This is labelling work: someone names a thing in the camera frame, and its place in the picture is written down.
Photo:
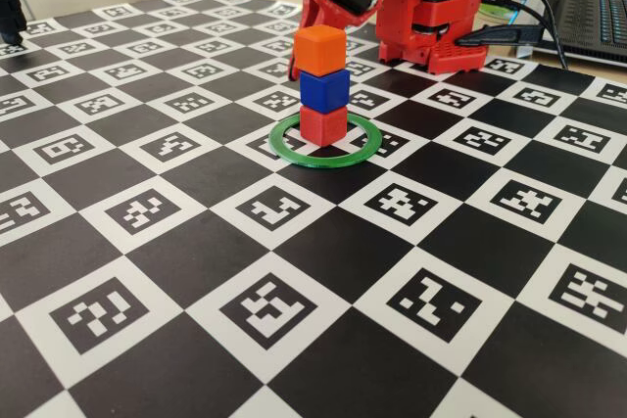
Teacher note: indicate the black clamp device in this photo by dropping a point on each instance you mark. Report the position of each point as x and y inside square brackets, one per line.
[10, 12]

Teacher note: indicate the red perforated robot base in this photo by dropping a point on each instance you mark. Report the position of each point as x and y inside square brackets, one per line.
[441, 58]

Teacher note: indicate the red gripper black motor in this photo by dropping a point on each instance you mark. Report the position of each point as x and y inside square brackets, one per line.
[313, 8]

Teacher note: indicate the blue cube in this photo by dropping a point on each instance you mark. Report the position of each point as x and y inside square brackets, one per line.
[323, 90]

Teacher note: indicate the red cube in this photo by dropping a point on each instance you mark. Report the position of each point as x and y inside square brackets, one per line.
[321, 126]

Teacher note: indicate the orange cube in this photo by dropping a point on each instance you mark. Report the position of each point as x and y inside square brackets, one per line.
[318, 51]

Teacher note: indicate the black laptop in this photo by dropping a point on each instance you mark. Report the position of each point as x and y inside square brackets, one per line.
[588, 21]

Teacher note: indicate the black white marker checkerboard mat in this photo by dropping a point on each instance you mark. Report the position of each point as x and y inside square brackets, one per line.
[343, 251]

